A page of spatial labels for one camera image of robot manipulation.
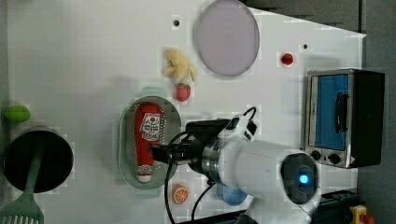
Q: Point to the black utensil holder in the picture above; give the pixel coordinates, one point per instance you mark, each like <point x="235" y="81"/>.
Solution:
<point x="56" y="165"/>

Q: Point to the lilac round plate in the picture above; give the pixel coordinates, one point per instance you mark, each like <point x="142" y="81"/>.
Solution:
<point x="227" y="37"/>

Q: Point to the plush orange slice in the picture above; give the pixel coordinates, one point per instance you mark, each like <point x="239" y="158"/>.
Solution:
<point x="180" y="194"/>

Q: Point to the green plush lime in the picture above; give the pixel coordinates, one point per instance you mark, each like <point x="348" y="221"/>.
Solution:
<point x="17" y="113"/>

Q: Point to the plush strawberry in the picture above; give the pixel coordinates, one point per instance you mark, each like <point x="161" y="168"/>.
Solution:
<point x="183" y="92"/>

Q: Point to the black toaster oven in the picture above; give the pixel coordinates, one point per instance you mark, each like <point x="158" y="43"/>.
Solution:
<point x="344" y="117"/>

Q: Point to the blue bowl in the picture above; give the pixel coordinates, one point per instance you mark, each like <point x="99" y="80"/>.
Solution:
<point x="232" y="197"/>

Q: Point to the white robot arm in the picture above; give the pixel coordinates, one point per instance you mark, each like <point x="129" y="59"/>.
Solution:
<point x="283" y="182"/>

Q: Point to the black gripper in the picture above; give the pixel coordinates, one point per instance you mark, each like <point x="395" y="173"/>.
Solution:
<point x="186" y="152"/>

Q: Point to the red plush ketchup bottle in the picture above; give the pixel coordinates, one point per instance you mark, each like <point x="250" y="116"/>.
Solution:
<point x="147" y="124"/>

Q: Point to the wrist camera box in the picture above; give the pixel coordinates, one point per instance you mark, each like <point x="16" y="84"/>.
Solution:
<point x="237" y="127"/>

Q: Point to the green slotted spatula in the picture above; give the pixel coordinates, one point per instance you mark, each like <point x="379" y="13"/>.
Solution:
<point x="25" y="209"/>

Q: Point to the yellow plush banana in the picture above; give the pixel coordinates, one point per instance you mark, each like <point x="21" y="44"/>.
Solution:
<point x="178" y="67"/>

